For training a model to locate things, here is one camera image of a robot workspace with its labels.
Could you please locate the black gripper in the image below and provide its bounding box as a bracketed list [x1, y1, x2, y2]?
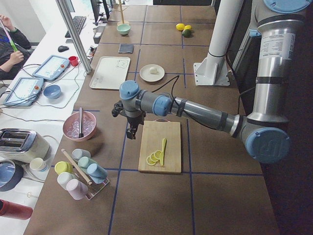
[124, 110, 146, 140]

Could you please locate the cream round plate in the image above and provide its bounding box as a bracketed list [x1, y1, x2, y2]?
[139, 64, 165, 82]

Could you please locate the white bun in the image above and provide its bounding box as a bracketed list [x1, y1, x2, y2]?
[149, 67, 158, 74]

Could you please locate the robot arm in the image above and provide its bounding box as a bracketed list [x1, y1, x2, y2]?
[112, 0, 311, 164]

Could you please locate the cream bear tray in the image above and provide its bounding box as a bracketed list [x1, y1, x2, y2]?
[89, 56, 130, 90]

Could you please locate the wooden cutting board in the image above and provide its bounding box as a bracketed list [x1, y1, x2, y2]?
[138, 121, 181, 173]

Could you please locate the lemon slice near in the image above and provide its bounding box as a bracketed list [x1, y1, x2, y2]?
[155, 150, 162, 160]

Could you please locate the lemon slice far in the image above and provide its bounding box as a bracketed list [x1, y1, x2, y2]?
[146, 156, 156, 166]

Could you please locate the yellow-green plastic knife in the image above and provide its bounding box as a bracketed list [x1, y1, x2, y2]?
[159, 138, 167, 166]

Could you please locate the light blue cup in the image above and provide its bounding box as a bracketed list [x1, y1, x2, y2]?
[87, 163, 108, 184]

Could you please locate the green cup in rack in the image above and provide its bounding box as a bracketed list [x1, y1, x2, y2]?
[78, 156, 97, 173]

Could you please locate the grey cup in rack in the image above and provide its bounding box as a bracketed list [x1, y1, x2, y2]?
[71, 148, 91, 161]

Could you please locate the pink bowl with ice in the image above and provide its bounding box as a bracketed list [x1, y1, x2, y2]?
[63, 111, 97, 142]

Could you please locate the pink cup in rack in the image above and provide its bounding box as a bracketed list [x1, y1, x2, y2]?
[66, 179, 88, 200]

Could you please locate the yellow cup in rack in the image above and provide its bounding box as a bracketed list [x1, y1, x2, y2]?
[54, 161, 73, 175]

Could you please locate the white cup in rack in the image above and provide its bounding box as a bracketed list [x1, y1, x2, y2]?
[57, 172, 77, 190]

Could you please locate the grey folded cloth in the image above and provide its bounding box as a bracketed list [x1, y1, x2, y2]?
[118, 44, 134, 54]

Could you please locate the red cup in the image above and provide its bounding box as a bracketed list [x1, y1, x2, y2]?
[68, 56, 79, 67]

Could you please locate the paper cup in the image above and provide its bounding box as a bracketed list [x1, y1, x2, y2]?
[29, 158, 48, 172]

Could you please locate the teach pendant far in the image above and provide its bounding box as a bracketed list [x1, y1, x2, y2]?
[32, 55, 69, 81]

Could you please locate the teach pendant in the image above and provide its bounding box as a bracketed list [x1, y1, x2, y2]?
[4, 77, 44, 107]
[32, 55, 69, 81]

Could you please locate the black box device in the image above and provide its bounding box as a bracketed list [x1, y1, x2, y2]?
[93, 27, 105, 44]

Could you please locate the mint green bowl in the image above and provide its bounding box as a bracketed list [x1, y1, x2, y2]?
[116, 23, 131, 35]

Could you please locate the black computer mouse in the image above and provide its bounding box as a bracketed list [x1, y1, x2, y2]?
[58, 46, 69, 52]

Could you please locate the cream toaster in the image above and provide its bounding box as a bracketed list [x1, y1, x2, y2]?
[0, 128, 50, 163]

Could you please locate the teach pendant near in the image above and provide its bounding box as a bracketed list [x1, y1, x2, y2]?
[4, 77, 44, 107]

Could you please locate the green avocado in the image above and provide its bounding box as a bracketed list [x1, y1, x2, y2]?
[182, 29, 192, 38]

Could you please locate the yellow lemon left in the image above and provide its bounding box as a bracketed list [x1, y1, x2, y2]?
[176, 23, 185, 31]

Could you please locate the yellow lemon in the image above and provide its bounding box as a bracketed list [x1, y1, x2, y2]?
[176, 23, 185, 31]
[184, 25, 192, 30]

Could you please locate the yellow lemon right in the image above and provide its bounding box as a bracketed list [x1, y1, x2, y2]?
[184, 25, 192, 30]

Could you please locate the wooden cup stand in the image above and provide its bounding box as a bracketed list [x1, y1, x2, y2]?
[117, 0, 130, 26]

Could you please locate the black keyboard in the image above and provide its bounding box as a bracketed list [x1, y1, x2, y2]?
[73, 16, 87, 34]

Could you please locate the white wire cup rack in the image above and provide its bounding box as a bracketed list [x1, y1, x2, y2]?
[85, 169, 110, 200]

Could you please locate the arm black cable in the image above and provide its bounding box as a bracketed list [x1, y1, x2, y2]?
[149, 75, 257, 118]

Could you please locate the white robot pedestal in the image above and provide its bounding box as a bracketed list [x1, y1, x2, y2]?
[194, 0, 244, 86]

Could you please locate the aluminium frame post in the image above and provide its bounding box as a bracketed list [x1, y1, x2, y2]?
[56, 0, 92, 74]

